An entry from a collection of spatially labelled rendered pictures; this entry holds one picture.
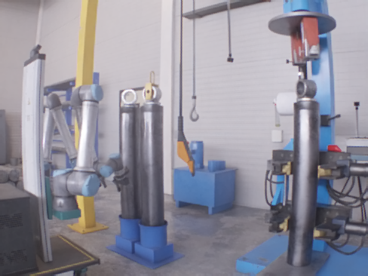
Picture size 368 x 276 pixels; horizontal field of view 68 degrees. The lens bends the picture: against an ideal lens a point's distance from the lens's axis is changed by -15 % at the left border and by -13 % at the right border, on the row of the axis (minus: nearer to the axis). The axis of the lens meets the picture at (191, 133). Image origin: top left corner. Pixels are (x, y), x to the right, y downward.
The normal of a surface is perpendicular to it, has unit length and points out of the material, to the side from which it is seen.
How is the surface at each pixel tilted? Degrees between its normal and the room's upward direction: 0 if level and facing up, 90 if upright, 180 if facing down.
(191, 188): 90
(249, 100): 90
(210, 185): 90
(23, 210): 90
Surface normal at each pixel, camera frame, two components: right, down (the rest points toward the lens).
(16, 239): 0.73, 0.01
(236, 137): -0.65, 0.01
